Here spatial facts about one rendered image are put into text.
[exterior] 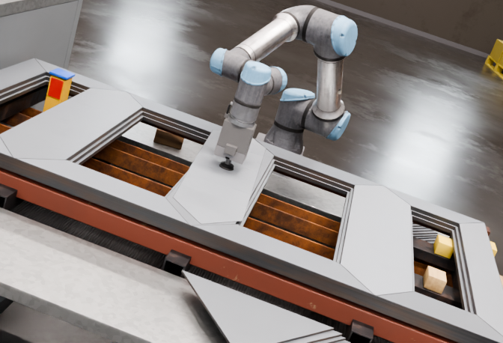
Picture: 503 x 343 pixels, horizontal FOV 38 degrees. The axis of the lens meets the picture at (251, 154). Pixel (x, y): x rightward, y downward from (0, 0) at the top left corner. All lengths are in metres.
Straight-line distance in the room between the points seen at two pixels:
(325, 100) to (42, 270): 1.28
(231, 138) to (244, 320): 0.62
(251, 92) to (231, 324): 0.68
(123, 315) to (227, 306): 0.21
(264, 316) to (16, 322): 1.30
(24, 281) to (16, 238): 0.16
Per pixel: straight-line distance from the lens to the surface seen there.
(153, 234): 1.71
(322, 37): 2.31
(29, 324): 2.68
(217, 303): 1.54
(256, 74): 1.91
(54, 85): 2.33
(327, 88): 2.47
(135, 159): 2.28
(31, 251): 1.63
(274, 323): 1.55
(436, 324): 1.71
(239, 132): 1.96
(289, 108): 2.64
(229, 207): 1.82
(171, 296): 1.59
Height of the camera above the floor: 1.60
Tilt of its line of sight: 20 degrees down
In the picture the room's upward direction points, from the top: 18 degrees clockwise
